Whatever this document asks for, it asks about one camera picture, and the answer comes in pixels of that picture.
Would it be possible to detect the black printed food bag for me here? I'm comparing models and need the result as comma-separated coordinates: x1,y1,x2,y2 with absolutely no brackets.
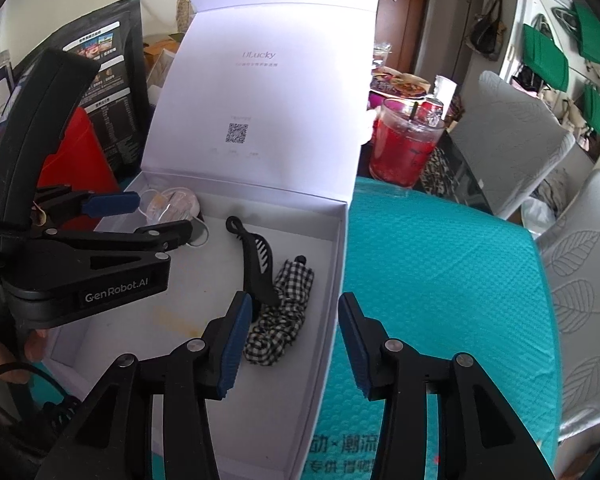
10,0,154,182

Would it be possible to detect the person's left hand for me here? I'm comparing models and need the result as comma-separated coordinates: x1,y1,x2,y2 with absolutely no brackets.
0,329,47,387

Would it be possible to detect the black white checkered scrunchie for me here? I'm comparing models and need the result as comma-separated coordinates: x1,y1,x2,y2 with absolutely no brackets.
243,256,315,367

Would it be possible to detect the teal bubble mailer mat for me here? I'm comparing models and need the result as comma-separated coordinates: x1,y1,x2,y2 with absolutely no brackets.
150,177,567,480

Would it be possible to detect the black hair claw clip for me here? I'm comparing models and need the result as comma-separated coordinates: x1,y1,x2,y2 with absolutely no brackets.
225,215,284,307

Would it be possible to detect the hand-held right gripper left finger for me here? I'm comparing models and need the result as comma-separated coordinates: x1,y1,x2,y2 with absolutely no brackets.
35,290,254,480

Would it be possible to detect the white plastic bag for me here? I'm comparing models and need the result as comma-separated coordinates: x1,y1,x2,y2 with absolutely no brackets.
520,197,559,239

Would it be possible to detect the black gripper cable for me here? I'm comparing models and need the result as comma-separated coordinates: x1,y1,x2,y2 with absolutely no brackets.
0,360,83,413

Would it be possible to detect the white gift box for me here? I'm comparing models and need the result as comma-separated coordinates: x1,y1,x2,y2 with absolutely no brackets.
50,0,384,480

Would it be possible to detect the brown door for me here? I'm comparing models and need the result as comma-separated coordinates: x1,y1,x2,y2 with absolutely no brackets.
375,0,429,74

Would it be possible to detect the plate of snacks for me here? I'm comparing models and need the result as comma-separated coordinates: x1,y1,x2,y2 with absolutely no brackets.
370,72,432,99

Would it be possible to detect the dark hanging handbag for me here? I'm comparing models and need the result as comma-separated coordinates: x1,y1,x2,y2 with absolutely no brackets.
467,0,507,57

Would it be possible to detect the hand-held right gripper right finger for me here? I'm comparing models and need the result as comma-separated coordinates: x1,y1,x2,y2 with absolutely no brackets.
337,291,557,480

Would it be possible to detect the cardboard box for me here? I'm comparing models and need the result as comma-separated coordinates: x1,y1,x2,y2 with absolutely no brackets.
142,35,182,87

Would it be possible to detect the patterned dark cloth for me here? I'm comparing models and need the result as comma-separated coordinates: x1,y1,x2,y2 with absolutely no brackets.
420,147,463,197

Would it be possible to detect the clear plastic packet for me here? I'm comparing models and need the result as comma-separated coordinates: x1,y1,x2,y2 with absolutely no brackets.
135,186,211,249

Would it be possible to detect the red drink can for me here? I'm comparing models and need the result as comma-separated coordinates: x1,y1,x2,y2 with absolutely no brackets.
417,99,446,119

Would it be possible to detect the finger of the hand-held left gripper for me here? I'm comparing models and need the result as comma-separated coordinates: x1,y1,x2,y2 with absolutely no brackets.
32,219,194,281
32,186,142,222

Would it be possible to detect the grey leaf pattern chair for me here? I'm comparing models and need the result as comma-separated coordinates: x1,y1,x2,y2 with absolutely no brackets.
450,71,577,219
534,170,600,450

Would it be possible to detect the cup of red drink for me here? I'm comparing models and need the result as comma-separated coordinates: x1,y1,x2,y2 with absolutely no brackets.
369,97,446,199

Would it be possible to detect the red round canister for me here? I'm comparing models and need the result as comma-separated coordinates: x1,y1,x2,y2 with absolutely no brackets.
37,107,124,199

